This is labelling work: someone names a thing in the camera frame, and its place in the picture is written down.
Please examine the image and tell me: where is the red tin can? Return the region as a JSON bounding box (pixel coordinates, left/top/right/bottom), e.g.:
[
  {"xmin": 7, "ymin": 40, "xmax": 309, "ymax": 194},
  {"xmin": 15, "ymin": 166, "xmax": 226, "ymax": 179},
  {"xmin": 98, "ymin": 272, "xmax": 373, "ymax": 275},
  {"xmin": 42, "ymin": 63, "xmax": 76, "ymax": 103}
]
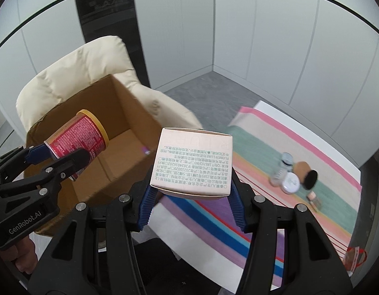
[{"xmin": 43, "ymin": 109, "xmax": 109, "ymax": 163}]

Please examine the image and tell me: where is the white round jar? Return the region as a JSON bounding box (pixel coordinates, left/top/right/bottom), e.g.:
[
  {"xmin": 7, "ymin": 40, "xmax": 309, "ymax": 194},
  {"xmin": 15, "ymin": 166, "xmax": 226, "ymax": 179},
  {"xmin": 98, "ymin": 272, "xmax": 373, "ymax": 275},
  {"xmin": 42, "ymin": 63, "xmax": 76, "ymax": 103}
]
[{"xmin": 281, "ymin": 172, "xmax": 301, "ymax": 194}]

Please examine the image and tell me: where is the tan makeup puff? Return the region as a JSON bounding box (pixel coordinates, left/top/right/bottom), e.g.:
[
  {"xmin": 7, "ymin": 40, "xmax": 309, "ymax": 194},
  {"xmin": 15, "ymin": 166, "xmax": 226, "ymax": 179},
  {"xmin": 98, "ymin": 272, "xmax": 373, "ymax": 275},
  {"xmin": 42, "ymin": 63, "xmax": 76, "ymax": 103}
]
[{"xmin": 292, "ymin": 161, "xmax": 311, "ymax": 183}]

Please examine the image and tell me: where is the clear plastic bottle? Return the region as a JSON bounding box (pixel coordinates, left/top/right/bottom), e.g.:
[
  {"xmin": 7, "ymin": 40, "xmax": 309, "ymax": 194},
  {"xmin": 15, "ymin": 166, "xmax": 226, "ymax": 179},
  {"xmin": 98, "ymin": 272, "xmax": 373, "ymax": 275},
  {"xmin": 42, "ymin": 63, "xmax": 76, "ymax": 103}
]
[{"xmin": 269, "ymin": 152, "xmax": 293, "ymax": 187}]

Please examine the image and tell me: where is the pink cardboard box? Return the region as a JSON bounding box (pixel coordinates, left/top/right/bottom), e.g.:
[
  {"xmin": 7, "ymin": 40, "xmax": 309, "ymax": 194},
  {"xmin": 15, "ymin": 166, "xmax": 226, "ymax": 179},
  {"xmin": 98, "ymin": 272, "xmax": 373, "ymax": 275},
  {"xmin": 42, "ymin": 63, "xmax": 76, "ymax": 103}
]
[{"xmin": 150, "ymin": 128, "xmax": 233, "ymax": 200}]

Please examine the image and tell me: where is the person's left hand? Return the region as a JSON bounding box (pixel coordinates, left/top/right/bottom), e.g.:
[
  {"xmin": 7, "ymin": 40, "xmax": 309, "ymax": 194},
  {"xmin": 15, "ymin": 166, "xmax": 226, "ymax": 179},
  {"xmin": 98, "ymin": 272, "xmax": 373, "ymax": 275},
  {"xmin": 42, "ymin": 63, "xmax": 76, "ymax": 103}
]
[{"xmin": 0, "ymin": 236, "xmax": 38, "ymax": 274}]

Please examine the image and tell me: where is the cream padded armchair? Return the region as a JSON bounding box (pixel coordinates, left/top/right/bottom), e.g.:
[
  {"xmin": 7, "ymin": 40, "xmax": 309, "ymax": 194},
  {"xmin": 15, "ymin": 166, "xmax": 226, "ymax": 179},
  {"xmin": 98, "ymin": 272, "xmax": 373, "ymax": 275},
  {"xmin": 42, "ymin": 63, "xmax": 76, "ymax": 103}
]
[{"xmin": 16, "ymin": 35, "xmax": 203, "ymax": 131}]

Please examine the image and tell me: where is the brown cardboard box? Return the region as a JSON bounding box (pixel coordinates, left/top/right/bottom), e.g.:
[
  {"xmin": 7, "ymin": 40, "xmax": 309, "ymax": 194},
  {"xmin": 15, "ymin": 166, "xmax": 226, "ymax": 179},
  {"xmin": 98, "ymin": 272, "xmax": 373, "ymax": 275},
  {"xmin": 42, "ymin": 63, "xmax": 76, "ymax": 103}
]
[{"xmin": 26, "ymin": 75, "xmax": 162, "ymax": 236}]

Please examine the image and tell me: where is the striped colourful cloth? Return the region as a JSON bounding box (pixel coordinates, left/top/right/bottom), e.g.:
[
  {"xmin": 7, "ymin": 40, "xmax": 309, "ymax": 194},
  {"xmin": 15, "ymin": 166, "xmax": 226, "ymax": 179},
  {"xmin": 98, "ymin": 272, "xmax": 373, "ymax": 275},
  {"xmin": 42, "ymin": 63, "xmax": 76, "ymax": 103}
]
[{"xmin": 149, "ymin": 102, "xmax": 362, "ymax": 292}]

